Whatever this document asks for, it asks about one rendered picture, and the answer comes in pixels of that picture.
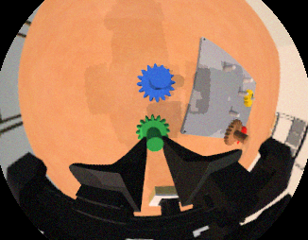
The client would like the blue gear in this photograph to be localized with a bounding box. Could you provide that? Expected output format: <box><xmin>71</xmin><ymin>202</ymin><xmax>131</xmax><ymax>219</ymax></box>
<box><xmin>136</xmin><ymin>63</ymin><xmax>177</xmax><ymax>102</ymax></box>

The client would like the green gear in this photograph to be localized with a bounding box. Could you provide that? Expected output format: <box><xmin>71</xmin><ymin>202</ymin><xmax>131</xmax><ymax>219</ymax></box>
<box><xmin>136</xmin><ymin>113</ymin><xmax>170</xmax><ymax>151</ymax></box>

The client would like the yellow gear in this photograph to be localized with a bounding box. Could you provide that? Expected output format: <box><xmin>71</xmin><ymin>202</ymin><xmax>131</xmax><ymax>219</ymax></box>
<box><xmin>243</xmin><ymin>89</ymin><xmax>253</xmax><ymax>108</ymax></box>

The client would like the brown gear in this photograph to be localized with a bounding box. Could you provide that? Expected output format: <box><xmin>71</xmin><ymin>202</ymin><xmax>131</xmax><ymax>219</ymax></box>
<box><xmin>223</xmin><ymin>120</ymin><xmax>249</xmax><ymax>146</ymax></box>

